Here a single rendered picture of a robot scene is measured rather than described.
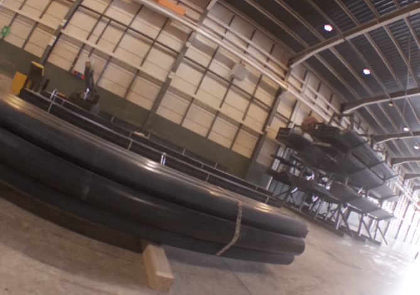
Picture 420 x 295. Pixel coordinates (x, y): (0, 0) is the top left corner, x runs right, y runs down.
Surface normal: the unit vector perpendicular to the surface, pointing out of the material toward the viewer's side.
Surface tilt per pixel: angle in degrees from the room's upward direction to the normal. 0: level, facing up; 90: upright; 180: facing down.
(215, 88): 90
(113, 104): 90
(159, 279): 90
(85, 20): 90
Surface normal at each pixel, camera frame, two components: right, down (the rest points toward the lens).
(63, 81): 0.36, 0.08
